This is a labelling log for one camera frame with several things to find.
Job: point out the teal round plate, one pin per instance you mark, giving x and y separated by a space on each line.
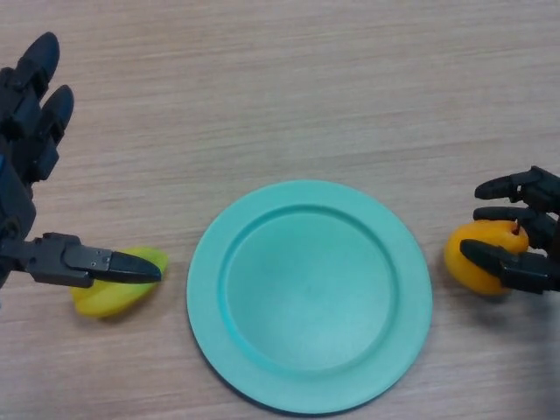
310 302

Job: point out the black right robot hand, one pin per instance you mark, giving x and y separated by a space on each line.
542 210

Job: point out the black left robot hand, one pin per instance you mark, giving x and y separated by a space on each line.
22 140

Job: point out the yellow orange pear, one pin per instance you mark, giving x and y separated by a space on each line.
481 234

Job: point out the yellow green starfruit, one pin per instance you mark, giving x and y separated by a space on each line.
109 299

